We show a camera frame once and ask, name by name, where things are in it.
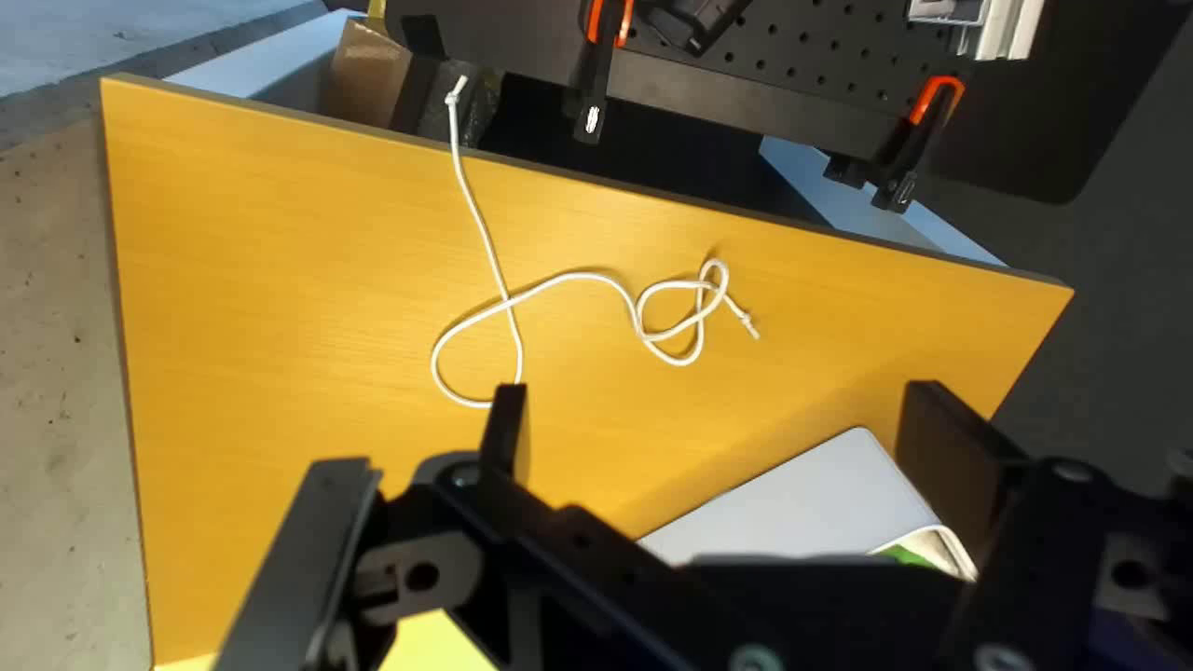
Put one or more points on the orange black clamp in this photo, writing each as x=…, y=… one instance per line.
x=599, y=87
x=913, y=133

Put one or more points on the small brown box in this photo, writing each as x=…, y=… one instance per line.
x=369, y=75

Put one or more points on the white ribbed plastic bin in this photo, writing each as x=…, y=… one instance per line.
x=808, y=509

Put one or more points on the white shoelace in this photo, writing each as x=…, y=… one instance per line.
x=498, y=285

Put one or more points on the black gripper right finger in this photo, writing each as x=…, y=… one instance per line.
x=1058, y=561

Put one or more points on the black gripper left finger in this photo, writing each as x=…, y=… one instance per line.
x=299, y=561

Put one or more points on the aluminium extrusion rail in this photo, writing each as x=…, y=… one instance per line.
x=973, y=25

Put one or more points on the black perforated mounting board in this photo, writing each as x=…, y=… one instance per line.
x=797, y=61

